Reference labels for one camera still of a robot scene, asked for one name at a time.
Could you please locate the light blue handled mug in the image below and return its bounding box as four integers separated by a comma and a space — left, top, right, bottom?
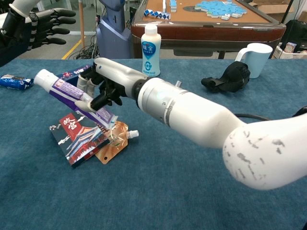
235, 43, 274, 79

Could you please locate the brown mahjong table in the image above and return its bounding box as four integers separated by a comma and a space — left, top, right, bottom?
130, 0, 287, 59

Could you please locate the black wrist brace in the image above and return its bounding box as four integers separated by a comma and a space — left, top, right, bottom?
201, 61, 251, 94

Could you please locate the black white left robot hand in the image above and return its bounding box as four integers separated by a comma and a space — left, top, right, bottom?
30, 8, 77, 49

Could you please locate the orange spout pouch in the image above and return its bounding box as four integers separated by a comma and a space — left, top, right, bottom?
94, 121, 140, 165

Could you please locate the blue cookie snack packet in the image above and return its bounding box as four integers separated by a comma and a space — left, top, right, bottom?
0, 74, 35, 91

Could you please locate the white plastic basket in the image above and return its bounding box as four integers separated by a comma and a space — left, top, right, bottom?
273, 42, 307, 60

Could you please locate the blue felt table mat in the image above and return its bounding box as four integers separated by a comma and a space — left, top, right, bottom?
0, 58, 307, 230

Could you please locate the black cable bundle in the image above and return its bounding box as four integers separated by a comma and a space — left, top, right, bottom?
71, 42, 99, 60

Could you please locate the blue white snake puzzle toy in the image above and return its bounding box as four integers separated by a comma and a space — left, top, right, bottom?
143, 9, 172, 21

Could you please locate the wooden pole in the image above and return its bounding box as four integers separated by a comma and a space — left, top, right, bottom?
78, 0, 86, 49

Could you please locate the white blue bottle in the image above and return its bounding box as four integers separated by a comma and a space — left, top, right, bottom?
141, 23, 162, 78

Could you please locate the blue mahjong tile pile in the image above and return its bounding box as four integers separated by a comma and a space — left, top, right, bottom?
193, 0, 248, 21

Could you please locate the long dark blue box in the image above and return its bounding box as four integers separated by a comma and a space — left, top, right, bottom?
57, 64, 94, 83

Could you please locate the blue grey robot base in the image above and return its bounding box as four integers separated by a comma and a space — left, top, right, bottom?
96, 0, 133, 59

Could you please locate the brown cardboard box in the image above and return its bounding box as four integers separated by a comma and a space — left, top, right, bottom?
248, 0, 295, 23

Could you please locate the white purple tube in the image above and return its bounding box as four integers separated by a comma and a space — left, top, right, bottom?
33, 69, 118, 129

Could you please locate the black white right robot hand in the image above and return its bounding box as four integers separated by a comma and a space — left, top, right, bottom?
74, 57, 150, 113

